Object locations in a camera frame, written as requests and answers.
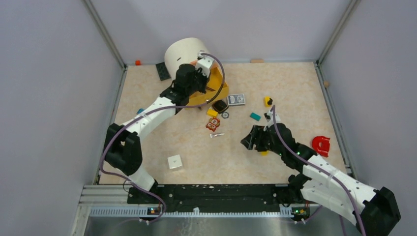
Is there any yellow cube block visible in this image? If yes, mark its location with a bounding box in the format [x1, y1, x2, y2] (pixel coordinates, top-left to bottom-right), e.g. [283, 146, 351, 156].
[207, 109, 218, 118]

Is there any black lego plate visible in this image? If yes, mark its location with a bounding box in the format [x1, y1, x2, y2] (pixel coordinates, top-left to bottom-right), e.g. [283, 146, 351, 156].
[155, 62, 171, 81]

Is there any red plastic horseshoe toy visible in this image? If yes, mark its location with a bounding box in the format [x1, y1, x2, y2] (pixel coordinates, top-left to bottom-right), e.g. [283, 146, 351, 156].
[311, 136, 330, 157]

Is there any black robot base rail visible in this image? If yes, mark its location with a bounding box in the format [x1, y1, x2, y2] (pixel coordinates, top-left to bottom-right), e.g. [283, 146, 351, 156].
[127, 183, 322, 216]

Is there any teal block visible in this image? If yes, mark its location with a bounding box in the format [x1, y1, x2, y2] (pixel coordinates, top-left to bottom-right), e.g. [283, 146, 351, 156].
[250, 113, 261, 121]

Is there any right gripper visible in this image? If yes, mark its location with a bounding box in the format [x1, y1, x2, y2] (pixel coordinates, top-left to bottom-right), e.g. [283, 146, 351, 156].
[241, 124, 284, 156]

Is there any white round drawer organizer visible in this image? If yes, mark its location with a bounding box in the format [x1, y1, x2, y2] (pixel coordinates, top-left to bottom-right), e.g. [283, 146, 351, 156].
[161, 37, 229, 107]

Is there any blue playing card box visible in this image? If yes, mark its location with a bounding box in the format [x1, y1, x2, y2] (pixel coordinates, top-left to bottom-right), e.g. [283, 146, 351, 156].
[227, 94, 246, 106]

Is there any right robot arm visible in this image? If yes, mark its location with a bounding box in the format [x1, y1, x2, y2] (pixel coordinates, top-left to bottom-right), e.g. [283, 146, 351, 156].
[241, 111, 401, 236]

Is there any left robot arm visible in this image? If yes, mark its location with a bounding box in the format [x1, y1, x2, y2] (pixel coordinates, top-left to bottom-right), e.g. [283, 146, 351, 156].
[100, 64, 211, 203]

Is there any silver small tube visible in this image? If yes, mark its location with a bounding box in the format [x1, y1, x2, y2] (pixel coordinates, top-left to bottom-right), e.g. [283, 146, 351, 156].
[209, 133, 225, 138]

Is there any white cosmetic box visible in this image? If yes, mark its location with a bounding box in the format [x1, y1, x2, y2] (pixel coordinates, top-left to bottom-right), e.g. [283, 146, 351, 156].
[167, 154, 183, 171]

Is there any wooden block on ledge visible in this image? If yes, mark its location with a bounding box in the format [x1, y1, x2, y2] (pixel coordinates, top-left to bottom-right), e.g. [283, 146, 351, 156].
[250, 59, 264, 63]

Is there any yellow block with black knob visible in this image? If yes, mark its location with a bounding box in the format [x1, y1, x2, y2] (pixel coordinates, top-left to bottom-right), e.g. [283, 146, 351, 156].
[264, 96, 273, 107]

